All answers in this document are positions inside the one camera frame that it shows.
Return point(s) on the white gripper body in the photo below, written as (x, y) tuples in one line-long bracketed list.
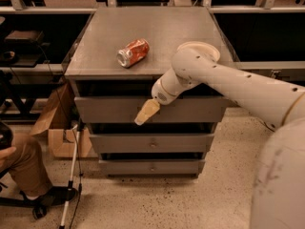
[(159, 94)]

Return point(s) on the grey bottom drawer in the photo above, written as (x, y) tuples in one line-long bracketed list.
[(152, 167)]

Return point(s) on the white paper bowl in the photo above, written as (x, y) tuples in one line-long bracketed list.
[(202, 47)]

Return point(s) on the black office chair base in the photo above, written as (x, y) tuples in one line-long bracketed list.
[(38, 210)]

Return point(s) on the white metal pole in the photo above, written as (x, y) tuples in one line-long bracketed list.
[(70, 181)]

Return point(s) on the grey drawer cabinet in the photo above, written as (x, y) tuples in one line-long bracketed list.
[(142, 88)]

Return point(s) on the crushed orange soda can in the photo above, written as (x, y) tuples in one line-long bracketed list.
[(133, 53)]

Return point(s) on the grey top drawer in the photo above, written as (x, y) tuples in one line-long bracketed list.
[(124, 109)]

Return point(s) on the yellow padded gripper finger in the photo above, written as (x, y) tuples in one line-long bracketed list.
[(150, 108)]

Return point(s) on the light wooden box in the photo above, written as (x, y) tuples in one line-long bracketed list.
[(61, 143)]

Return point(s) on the person's leg in khaki trousers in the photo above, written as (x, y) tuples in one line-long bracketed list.
[(25, 164)]

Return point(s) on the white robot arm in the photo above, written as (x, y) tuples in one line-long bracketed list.
[(278, 200)]

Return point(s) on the grey drawer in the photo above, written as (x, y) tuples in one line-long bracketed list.
[(124, 109), (151, 143), (152, 167)]

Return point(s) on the black shoe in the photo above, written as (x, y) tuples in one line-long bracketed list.
[(57, 195)]

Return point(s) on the brown cardboard box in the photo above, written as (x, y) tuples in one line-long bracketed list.
[(57, 112)]

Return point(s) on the grey middle drawer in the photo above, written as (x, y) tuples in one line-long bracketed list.
[(151, 143)]

